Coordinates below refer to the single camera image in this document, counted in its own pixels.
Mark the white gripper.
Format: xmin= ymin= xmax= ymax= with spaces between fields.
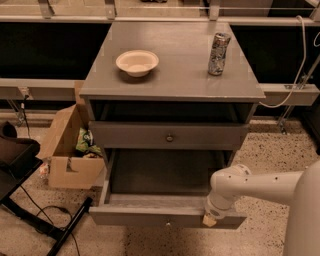
xmin=202 ymin=194 xmax=234 ymax=228

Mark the grey drawer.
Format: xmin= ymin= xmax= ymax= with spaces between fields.
xmin=88 ymin=148 xmax=248 ymax=230
xmin=89 ymin=121 xmax=248 ymax=150

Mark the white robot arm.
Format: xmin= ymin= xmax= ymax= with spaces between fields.
xmin=203 ymin=161 xmax=320 ymax=256

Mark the grey drawer cabinet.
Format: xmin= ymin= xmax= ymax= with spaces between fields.
xmin=80 ymin=22 xmax=265 ymax=166

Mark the grey top drawer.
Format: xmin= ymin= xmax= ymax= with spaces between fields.
xmin=89 ymin=121 xmax=248 ymax=150

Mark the green snack bag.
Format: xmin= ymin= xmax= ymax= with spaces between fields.
xmin=75 ymin=128 xmax=102 ymax=158

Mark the brown cardboard box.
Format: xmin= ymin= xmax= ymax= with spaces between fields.
xmin=37 ymin=81 xmax=105 ymax=189

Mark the crushed drink can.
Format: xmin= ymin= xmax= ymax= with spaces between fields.
xmin=208 ymin=32 xmax=231 ymax=76

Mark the black stand with base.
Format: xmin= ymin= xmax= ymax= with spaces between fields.
xmin=0 ymin=121 xmax=93 ymax=256

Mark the grey metal railing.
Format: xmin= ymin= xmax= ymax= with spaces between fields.
xmin=0 ymin=0 xmax=320 ymax=107

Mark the black floor cable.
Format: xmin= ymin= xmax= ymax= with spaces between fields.
xmin=19 ymin=185 xmax=82 ymax=256

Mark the white cable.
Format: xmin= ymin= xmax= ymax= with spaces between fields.
xmin=258 ymin=15 xmax=308 ymax=109

